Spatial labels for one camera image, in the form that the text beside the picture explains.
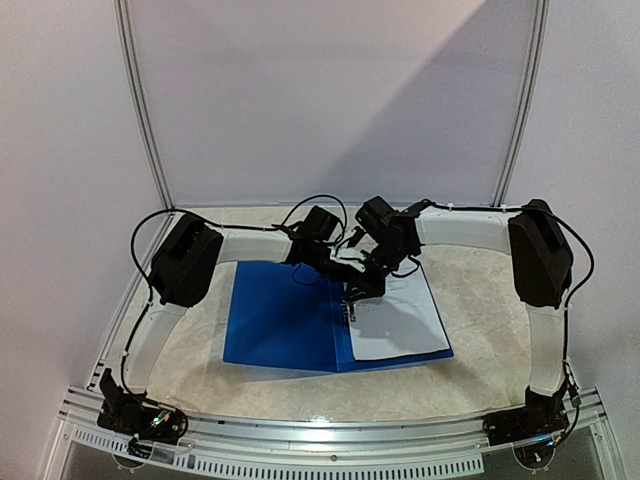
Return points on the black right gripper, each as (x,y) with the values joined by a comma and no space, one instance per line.
(366,284)

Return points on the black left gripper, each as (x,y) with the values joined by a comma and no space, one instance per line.
(343,275)

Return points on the blue plastic clip folder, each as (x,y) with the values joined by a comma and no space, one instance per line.
(287,317)

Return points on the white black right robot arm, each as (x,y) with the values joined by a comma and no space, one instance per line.
(540,255)

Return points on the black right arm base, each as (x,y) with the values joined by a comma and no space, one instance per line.
(540,415)

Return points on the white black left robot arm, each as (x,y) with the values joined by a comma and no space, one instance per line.
(182,269)

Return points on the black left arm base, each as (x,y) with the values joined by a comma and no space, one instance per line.
(137,416)

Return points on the silver metal folder clip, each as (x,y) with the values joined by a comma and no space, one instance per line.
(348,311)

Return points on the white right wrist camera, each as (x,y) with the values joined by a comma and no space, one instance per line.
(346,251)

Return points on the right aluminium corner post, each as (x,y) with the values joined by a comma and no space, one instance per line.
(525,98)

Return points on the aluminium corner post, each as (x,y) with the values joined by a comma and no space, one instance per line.
(525,98)
(124,23)

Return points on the aluminium front rail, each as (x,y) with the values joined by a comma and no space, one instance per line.
(219,447)

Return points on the left aluminium corner post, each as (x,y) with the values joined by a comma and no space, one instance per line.
(124,23)

